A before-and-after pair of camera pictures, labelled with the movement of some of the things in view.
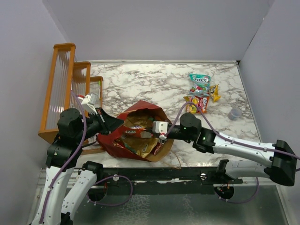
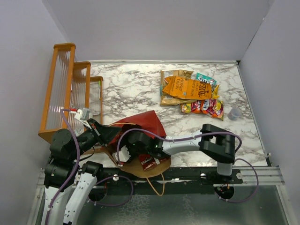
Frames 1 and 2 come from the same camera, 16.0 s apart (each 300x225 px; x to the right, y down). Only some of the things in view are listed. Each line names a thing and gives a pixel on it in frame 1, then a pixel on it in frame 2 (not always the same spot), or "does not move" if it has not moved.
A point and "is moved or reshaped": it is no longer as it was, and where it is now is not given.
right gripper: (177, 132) -> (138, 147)
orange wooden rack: (71, 83) does not move
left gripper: (111, 123) -> (104, 133)
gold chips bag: (144, 147) -> (168, 100)
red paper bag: (107, 140) -> (148, 123)
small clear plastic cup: (234, 114) does not move
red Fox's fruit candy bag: (202, 102) is moved or reshaped
